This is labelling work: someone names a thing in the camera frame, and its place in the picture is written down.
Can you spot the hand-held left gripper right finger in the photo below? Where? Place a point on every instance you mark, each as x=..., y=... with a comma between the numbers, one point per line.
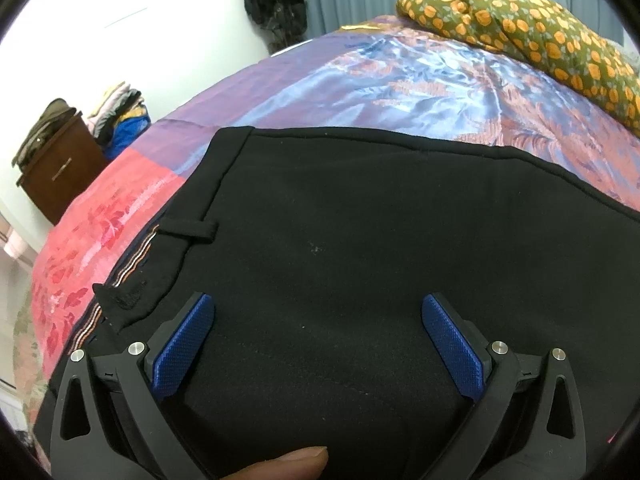
x=452, y=345

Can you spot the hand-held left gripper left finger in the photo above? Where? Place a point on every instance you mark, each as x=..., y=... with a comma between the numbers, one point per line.
x=185, y=345

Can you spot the black pants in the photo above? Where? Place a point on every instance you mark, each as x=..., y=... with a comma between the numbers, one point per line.
x=350, y=235

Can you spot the person's left hand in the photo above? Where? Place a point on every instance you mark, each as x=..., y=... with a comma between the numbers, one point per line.
x=285, y=465

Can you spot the brown wooden cabinet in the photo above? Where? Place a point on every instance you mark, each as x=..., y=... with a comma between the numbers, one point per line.
x=60, y=170

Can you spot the stack of folded clothes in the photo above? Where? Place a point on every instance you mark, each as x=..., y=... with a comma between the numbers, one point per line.
x=120, y=120

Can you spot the olive bag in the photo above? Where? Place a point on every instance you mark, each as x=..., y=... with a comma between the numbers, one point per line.
x=45, y=125

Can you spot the floral satin bedspread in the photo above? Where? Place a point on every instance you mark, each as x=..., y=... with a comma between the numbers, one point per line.
x=350, y=85

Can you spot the olive quilt with orange dots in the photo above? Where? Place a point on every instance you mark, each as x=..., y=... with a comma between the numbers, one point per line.
x=525, y=25

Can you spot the black hanging bags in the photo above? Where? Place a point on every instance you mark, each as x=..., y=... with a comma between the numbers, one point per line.
x=270, y=10

